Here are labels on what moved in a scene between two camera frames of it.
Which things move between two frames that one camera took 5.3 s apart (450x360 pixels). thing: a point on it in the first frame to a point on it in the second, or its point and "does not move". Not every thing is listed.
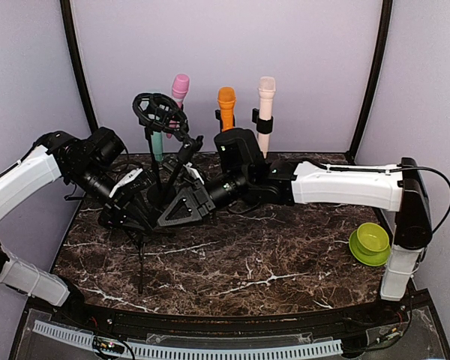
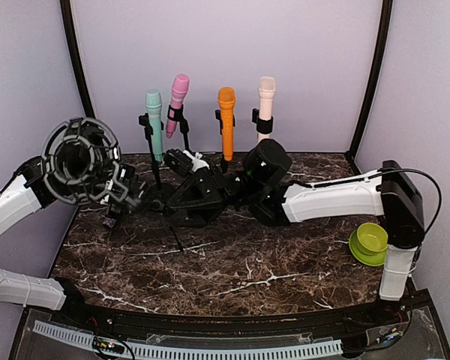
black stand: [160, 195] to [144, 121]
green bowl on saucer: [369, 244] does not move
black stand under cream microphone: [263, 126] does not move
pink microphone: [180, 87] does not move
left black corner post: [66, 9] does not move
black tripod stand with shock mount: [165, 121] to [81, 166]
